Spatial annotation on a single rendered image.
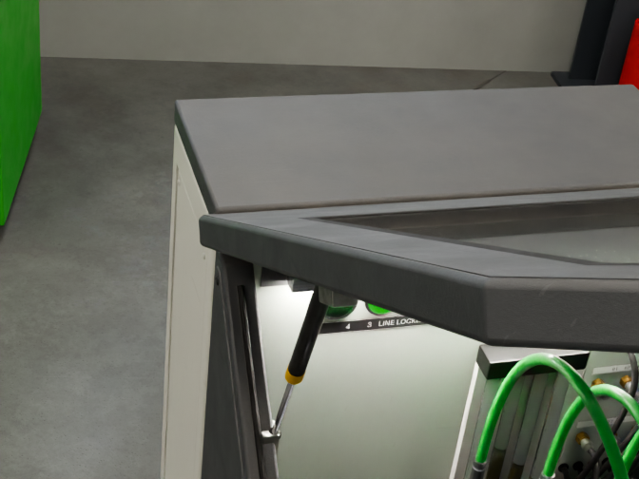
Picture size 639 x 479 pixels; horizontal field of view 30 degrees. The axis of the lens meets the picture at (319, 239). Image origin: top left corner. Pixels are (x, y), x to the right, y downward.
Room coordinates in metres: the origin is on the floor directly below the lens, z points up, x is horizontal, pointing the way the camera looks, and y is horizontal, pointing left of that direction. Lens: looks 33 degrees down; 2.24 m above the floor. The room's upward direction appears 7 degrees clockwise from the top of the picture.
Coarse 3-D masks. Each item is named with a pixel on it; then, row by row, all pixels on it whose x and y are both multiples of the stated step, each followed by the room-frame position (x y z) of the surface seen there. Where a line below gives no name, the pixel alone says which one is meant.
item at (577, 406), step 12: (600, 384) 1.11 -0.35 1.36; (612, 396) 1.08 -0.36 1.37; (624, 396) 1.06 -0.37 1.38; (576, 408) 1.14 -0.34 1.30; (636, 408) 1.04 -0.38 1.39; (564, 420) 1.15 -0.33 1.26; (636, 420) 1.03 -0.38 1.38; (564, 432) 1.15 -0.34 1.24; (552, 444) 1.16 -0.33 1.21; (552, 456) 1.16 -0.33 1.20; (552, 468) 1.16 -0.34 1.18
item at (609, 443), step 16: (528, 368) 1.12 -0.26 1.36; (560, 368) 1.05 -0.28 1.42; (512, 384) 1.14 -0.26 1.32; (576, 384) 1.02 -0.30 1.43; (496, 400) 1.16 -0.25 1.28; (592, 400) 0.99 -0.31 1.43; (496, 416) 1.16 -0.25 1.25; (592, 416) 0.97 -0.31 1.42; (608, 432) 0.95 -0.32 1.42; (480, 448) 1.17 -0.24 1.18; (608, 448) 0.94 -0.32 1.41; (480, 464) 1.17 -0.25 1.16; (624, 464) 0.92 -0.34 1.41
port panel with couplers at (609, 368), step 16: (592, 352) 1.31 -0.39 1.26; (608, 352) 1.32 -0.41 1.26; (592, 368) 1.31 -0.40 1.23; (608, 368) 1.32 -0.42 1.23; (624, 368) 1.33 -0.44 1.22; (592, 384) 1.31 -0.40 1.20; (624, 384) 1.32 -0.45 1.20; (608, 400) 1.32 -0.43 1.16; (608, 416) 1.33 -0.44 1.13; (576, 432) 1.31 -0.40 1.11; (592, 432) 1.32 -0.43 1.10; (624, 432) 1.34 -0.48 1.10; (576, 448) 1.31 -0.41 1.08; (592, 448) 1.29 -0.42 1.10
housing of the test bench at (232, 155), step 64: (192, 128) 1.36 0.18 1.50; (256, 128) 1.38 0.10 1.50; (320, 128) 1.40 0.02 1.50; (384, 128) 1.42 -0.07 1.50; (448, 128) 1.44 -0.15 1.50; (512, 128) 1.47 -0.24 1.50; (576, 128) 1.49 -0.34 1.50; (192, 192) 1.30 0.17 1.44; (256, 192) 1.22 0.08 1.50; (320, 192) 1.24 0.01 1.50; (384, 192) 1.26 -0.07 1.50; (448, 192) 1.27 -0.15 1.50; (512, 192) 1.30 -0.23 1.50; (192, 256) 1.28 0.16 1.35; (192, 320) 1.26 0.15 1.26; (192, 384) 1.24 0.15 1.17; (192, 448) 1.22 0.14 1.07
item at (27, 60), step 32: (0, 0) 3.27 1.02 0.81; (32, 0) 3.83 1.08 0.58; (0, 32) 3.25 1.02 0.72; (32, 32) 3.81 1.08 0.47; (0, 64) 3.22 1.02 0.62; (32, 64) 3.79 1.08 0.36; (0, 96) 3.20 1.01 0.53; (32, 96) 3.77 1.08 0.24; (0, 128) 3.18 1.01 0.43; (32, 128) 3.74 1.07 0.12; (0, 160) 3.17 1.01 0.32; (0, 192) 3.16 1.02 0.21; (0, 224) 3.16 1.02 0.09
